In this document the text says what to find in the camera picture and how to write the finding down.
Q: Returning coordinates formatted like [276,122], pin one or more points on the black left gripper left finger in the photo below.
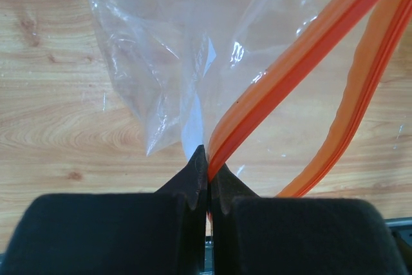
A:
[116,233]

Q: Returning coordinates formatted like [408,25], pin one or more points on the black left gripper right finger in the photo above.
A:
[260,235]

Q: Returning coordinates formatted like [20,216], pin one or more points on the clear zip top bag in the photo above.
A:
[275,89]

